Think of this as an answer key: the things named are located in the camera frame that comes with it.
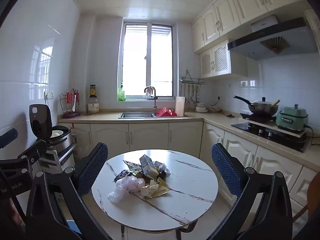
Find wooden chair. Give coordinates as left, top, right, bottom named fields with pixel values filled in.
left=292, top=172, right=320, bottom=223

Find wooden cutting board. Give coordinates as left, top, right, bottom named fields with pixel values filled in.
left=174, top=96, right=186, bottom=115

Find black steel rice cooker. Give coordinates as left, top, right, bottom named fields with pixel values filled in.
left=29, top=104, right=75, bottom=153

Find lattice door wall cabinet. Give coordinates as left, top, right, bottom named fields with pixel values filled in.
left=199, top=39, right=259, bottom=79

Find yellow foil packet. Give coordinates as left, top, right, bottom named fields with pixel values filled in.
left=145, top=180, right=170, bottom=199

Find red plastic basin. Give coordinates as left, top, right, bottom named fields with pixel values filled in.
left=155, top=107, right=177, bottom=117

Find kitchen window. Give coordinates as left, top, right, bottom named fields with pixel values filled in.
left=117, top=17, right=177, bottom=101

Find white box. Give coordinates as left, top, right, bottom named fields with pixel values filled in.
left=251, top=14, right=279, bottom=32

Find wire utensil rack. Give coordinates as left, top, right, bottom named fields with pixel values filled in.
left=59, top=92, right=81, bottom=119

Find crumpled white tissue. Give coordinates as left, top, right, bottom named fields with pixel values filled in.
left=140, top=183, right=160, bottom=197

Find red kitchen utensils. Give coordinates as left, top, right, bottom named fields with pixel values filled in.
left=65, top=88, right=80, bottom=104

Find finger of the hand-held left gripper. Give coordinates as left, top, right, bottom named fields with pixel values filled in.
left=0, top=139, right=48, bottom=180
left=0, top=128, right=18, bottom=148

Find cream upper wall cabinets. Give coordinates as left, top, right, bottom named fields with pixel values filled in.
left=192, top=0, right=320, bottom=54

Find folding fan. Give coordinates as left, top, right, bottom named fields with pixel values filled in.
left=260, top=37, right=290, bottom=55

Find blue plastic bin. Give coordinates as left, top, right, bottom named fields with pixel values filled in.
left=65, top=220, right=84, bottom=235

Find white plastic bag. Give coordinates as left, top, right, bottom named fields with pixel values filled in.
left=107, top=176, right=145, bottom=204

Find black snack packet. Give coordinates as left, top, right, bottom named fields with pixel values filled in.
left=114, top=170, right=130, bottom=182

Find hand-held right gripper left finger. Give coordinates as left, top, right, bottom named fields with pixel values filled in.
left=25, top=142, right=118, bottom=240

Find glass jar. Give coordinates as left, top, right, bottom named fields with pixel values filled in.
left=87, top=97, right=100, bottom=114

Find round marble table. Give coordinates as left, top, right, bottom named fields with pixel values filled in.
left=91, top=149, right=219, bottom=240

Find steel sink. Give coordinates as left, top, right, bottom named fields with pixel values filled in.
left=118, top=111, right=188, bottom=119

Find white storage trolley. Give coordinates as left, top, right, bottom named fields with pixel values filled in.
left=37, top=142, right=75, bottom=174

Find row of hanging utensils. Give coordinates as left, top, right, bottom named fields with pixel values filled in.
left=179, top=84, right=200, bottom=104

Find wok with lid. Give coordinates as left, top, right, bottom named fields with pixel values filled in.
left=234, top=95, right=280, bottom=117

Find wall utensil rail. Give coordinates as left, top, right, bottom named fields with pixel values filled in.
left=179, top=69, right=206, bottom=85

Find steel faucet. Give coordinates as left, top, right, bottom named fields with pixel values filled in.
left=144, top=86, right=158, bottom=115

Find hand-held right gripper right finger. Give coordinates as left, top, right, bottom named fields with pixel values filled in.
left=207, top=143, right=293, bottom=240

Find blue white milk carton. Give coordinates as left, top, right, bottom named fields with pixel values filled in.
left=139, top=154, right=159, bottom=178

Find green electric cooker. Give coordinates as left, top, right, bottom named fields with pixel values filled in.
left=276, top=104, right=309, bottom=132

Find black power cable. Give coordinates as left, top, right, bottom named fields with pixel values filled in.
left=306, top=125, right=318, bottom=147

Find range hood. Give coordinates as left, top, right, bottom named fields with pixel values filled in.
left=227, top=17, right=318, bottom=61

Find black gas stove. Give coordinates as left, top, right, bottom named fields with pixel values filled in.
left=231, top=112, right=309, bottom=153

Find cream lower kitchen cabinets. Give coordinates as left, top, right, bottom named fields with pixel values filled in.
left=59, top=110, right=320, bottom=218

